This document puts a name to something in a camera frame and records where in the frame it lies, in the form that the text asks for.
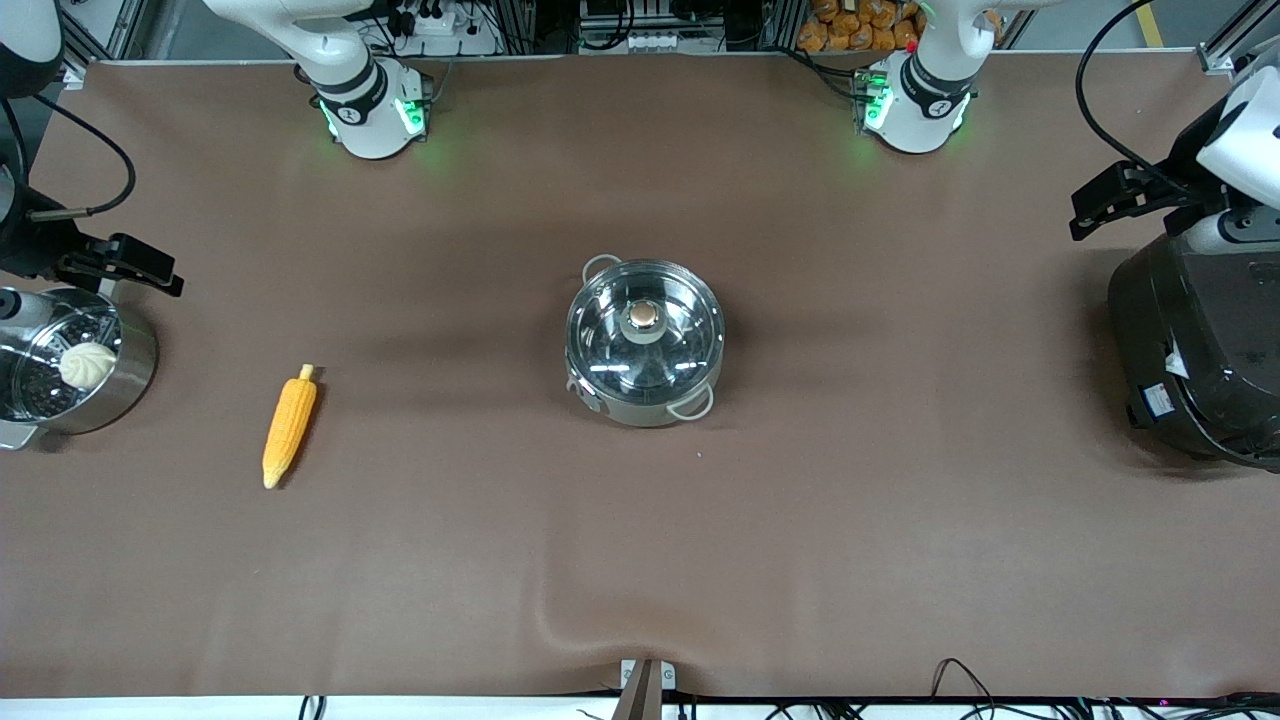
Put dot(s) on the orange snack bags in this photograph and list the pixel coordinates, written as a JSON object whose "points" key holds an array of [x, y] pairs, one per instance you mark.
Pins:
{"points": [[860, 25]]}

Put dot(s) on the white power strip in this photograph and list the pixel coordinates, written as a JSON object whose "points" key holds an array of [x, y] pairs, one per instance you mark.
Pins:
{"points": [[652, 42]]}

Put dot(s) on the glass pot lid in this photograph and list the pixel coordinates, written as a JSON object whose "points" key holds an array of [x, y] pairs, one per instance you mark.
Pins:
{"points": [[643, 330]]}

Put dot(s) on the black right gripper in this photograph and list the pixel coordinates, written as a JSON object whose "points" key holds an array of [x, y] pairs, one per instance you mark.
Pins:
{"points": [[32, 246]]}

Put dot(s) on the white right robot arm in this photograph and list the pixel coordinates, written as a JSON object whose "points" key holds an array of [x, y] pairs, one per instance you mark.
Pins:
{"points": [[365, 100]]}

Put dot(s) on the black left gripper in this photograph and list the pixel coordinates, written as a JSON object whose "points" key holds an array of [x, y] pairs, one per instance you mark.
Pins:
{"points": [[1183, 189]]}

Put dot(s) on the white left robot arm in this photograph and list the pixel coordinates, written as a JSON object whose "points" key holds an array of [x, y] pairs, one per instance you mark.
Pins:
{"points": [[915, 100]]}

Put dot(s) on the black rice cooker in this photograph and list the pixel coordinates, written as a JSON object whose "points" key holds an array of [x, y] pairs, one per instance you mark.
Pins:
{"points": [[1190, 340]]}

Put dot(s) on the yellow corn cob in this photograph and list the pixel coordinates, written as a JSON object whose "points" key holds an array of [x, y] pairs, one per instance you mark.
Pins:
{"points": [[289, 425]]}

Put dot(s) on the aluminium frame profile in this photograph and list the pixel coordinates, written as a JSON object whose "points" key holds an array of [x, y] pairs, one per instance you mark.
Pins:
{"points": [[95, 30], [1235, 40]]}

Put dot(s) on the white steamed bun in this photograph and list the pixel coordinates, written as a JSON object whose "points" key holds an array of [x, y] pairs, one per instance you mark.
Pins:
{"points": [[88, 365]]}

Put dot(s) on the stainless steel steamer pot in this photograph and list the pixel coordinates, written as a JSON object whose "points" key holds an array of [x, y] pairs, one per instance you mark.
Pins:
{"points": [[125, 370]]}

